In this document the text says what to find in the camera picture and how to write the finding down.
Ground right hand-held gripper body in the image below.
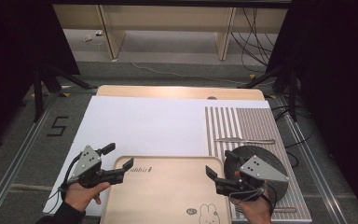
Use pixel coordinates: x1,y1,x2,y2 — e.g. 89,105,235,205
213,154,291,201

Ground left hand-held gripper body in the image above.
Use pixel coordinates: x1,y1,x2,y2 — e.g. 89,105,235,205
69,145,126,189

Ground black round plate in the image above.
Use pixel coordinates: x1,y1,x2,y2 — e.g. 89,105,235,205
223,145,290,204

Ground wooden tray with rabbit print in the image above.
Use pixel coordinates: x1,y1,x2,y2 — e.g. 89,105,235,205
100,155,232,224

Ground person's left hand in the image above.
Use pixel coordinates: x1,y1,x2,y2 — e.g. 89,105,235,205
64,181,111,213

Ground person's right hand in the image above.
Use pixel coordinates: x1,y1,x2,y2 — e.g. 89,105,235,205
229,188,273,224

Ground silver table knife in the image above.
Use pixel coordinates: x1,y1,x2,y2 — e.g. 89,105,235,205
213,136,276,146

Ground white board sheet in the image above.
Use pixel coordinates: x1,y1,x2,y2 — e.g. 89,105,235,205
42,95,271,217

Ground striped placemat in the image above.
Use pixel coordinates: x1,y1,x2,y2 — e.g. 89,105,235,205
204,106,312,224

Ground black metal stand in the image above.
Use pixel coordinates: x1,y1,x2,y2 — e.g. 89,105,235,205
237,63,300,123
32,62,98,123

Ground black curtain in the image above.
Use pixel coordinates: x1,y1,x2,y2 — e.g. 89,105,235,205
265,0,358,218
0,0,82,153

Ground beige desk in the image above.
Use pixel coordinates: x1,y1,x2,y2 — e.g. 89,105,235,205
52,3,290,62

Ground left hand-held gripper cable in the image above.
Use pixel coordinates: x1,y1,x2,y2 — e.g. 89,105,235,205
50,152,83,214

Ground hand-held gripper cable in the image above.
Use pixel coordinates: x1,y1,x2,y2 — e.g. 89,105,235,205
227,183,279,216
50,152,83,214

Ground right hand-held gripper cable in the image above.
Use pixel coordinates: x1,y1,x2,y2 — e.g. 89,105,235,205
227,183,279,216

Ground black floor cable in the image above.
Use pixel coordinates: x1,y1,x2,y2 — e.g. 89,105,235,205
270,105,315,168

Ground aluminium floor rail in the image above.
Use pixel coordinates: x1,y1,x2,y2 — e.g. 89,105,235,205
0,90,61,224
276,94,351,224

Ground bundle of black cables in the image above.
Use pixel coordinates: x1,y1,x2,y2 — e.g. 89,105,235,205
230,7,278,75

